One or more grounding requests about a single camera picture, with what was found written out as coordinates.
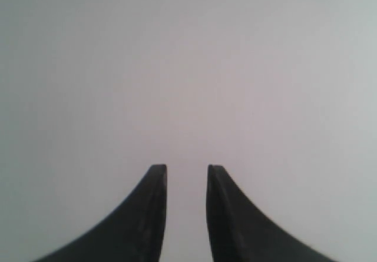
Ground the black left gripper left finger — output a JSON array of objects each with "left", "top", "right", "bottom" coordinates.
[{"left": 40, "top": 164, "right": 167, "bottom": 261}]

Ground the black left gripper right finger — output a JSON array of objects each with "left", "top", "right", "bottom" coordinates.
[{"left": 207, "top": 164, "right": 331, "bottom": 261}]

